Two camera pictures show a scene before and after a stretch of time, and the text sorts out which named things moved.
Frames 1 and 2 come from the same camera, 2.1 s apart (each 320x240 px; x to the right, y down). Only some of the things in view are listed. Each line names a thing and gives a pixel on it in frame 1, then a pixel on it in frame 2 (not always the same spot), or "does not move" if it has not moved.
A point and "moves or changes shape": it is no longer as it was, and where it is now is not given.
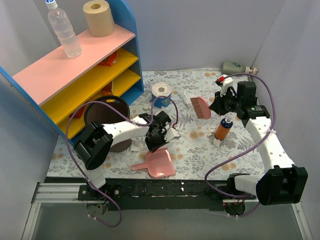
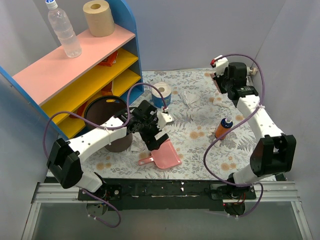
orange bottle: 223,128 does not move
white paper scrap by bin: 138,144 does not move
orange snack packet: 109,61 does not move
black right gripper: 216,106 → 221,82
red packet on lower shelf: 78,115 does not move
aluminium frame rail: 48,192 does not move
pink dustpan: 159,163 moves or changes shape
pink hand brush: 201,107 → 215,82
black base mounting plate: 186,194 does not move
